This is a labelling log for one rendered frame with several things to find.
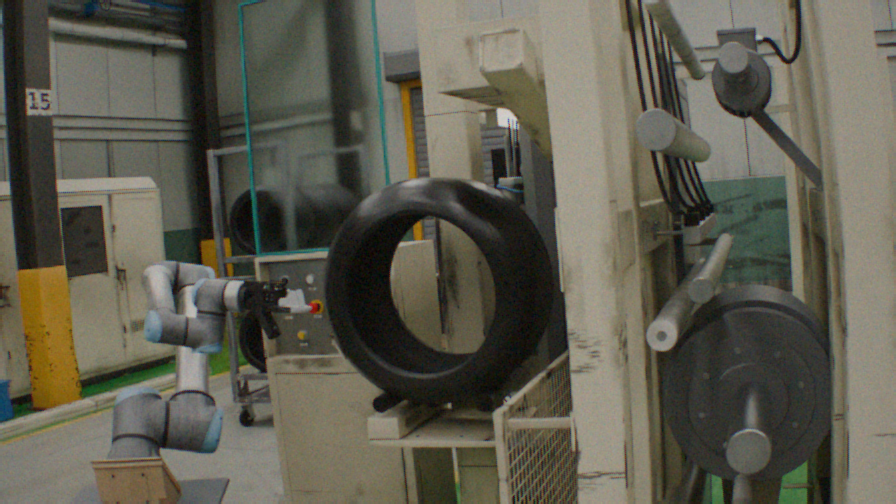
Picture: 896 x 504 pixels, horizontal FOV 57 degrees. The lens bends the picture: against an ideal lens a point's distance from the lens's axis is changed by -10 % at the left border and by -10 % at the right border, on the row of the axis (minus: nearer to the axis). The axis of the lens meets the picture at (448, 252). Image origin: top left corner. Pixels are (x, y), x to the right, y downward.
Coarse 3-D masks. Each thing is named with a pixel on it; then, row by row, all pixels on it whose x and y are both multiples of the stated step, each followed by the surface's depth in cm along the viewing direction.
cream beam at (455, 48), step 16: (528, 16) 187; (432, 32) 195; (448, 32) 194; (464, 32) 192; (480, 32) 191; (528, 32) 188; (448, 48) 194; (464, 48) 193; (448, 64) 194; (464, 64) 193; (448, 80) 194; (464, 80) 193; (480, 80) 192; (544, 80) 189; (464, 96) 207; (480, 96) 209; (496, 96) 212
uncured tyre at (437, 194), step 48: (384, 192) 229; (432, 192) 224; (480, 192) 225; (336, 240) 234; (384, 240) 257; (480, 240) 219; (528, 240) 225; (336, 288) 233; (384, 288) 259; (528, 288) 219; (336, 336) 236; (384, 336) 258; (528, 336) 222; (384, 384) 231; (432, 384) 226; (480, 384) 225
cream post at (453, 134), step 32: (416, 0) 260; (448, 0) 257; (448, 96) 260; (448, 128) 260; (448, 160) 261; (480, 160) 268; (448, 224) 263; (448, 256) 263; (480, 256) 261; (448, 288) 264; (480, 288) 261; (448, 320) 265; (480, 320) 262; (480, 448) 265; (480, 480) 266
